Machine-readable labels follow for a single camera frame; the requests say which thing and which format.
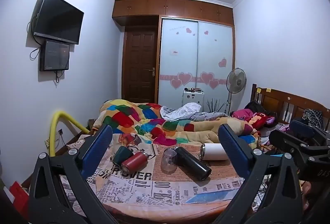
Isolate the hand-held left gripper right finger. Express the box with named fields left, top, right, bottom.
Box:
left=211, top=123, right=305, bottom=224

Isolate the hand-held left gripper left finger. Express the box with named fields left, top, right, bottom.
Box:
left=27, top=124, right=121, bottom=224

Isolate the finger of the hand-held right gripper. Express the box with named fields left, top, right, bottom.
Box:
left=269, top=129, right=311, bottom=155
left=289, top=119, right=315, bottom=138

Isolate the white thermos cup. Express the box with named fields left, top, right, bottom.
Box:
left=200, top=143, right=230, bottom=161

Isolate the dark green cup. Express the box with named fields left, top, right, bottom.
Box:
left=111, top=145, right=134, bottom=166

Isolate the clear glass cup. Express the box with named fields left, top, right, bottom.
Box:
left=160, top=148, right=179, bottom=175

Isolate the dark spotted bag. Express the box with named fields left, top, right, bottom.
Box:
left=302, top=108, right=324, bottom=124

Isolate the wooden bed headboard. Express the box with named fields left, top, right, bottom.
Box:
left=251, top=83, right=330, bottom=127

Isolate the pink plush toy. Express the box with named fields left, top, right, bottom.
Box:
left=231, top=109, right=277, bottom=130

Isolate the red thermos bottle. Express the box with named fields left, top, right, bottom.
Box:
left=121, top=150, right=150, bottom=173

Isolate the black thermos bottle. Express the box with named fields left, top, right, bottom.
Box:
left=173, top=146, right=212, bottom=181

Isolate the black bag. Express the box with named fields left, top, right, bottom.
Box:
left=244, top=101, right=268, bottom=114

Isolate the dark spiky plant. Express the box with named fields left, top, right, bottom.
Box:
left=206, top=97, right=225, bottom=113

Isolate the yellow foam pipe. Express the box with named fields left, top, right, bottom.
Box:
left=49, top=110, right=91, bottom=158

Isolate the colourful patchwork quilt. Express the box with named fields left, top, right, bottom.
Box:
left=92, top=99, right=261, bottom=150

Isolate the newspaper print tablecloth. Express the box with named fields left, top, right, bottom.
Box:
left=59, top=133, right=261, bottom=217

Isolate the small white appliance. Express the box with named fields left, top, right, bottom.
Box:
left=182, top=89, right=205, bottom=113

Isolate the grey white cloth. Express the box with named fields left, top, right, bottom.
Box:
left=160, top=102, right=230, bottom=122

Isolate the standing electric fan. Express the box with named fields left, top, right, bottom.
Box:
left=223, top=68, right=247, bottom=115

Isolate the brown wooden door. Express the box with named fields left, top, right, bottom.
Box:
left=123, top=30, right=158, bottom=105

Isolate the red box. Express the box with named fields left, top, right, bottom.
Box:
left=9, top=181, right=30, bottom=217

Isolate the sliding wardrobe with heart stickers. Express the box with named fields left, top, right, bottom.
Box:
left=157, top=16, right=236, bottom=114

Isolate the brown wooden overhead cabinet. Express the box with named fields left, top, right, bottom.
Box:
left=112, top=0, right=235, bottom=27

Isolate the small black wall monitor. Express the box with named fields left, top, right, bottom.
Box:
left=39, top=40, right=71, bottom=72

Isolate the black television cable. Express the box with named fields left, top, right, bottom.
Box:
left=27, top=14, right=42, bottom=61

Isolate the wall-mounted black television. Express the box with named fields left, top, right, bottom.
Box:
left=33, top=0, right=85, bottom=46

